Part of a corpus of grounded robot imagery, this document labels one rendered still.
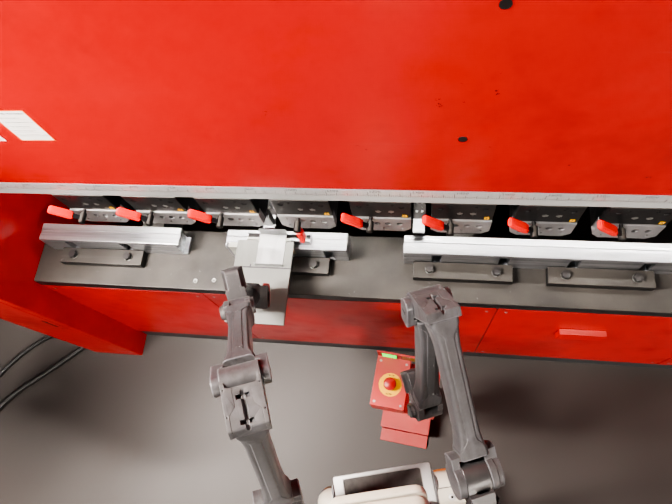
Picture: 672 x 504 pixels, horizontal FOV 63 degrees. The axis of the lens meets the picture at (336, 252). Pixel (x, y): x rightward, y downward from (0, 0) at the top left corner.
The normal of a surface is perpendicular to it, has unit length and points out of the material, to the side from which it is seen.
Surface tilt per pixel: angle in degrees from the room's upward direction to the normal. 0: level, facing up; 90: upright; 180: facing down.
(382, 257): 0
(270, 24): 90
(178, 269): 0
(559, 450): 0
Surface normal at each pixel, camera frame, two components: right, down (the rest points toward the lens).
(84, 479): -0.13, -0.36
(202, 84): -0.09, 0.93
